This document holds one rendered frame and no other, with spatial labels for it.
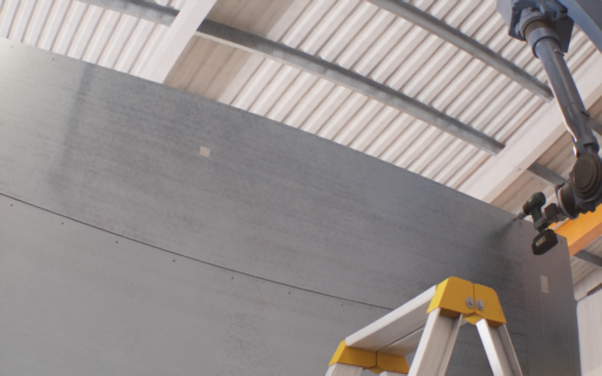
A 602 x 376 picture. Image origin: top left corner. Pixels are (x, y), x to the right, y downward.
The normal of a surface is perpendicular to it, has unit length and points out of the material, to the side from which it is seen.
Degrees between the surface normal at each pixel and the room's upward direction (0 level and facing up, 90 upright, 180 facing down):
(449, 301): 90
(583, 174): 94
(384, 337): 180
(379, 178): 90
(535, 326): 90
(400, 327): 180
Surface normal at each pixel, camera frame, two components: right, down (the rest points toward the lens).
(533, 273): 0.48, -0.48
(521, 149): -0.87, -0.28
